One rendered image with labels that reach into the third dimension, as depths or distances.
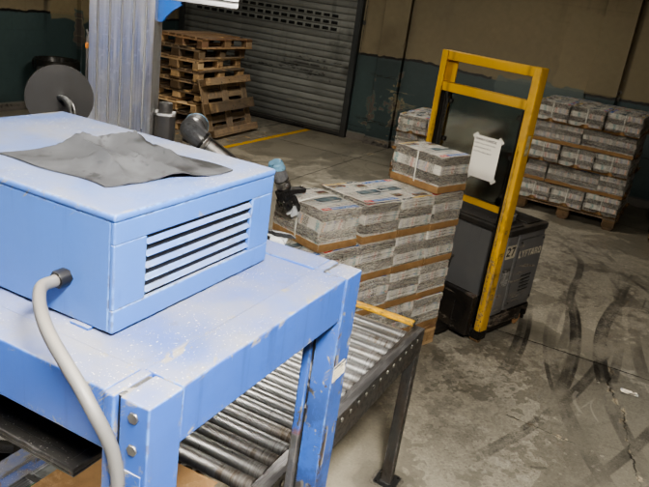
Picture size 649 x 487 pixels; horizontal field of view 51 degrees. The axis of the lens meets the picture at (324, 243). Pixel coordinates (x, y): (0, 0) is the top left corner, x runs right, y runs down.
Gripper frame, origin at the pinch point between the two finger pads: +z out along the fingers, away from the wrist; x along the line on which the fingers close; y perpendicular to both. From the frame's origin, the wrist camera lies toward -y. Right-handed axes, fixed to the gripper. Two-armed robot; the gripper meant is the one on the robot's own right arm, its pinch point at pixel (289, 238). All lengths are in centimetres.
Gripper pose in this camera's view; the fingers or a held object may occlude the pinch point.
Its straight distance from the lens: 251.7
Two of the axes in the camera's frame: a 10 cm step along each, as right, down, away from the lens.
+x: -3.2, 1.5, -9.4
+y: -1.8, 9.6, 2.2
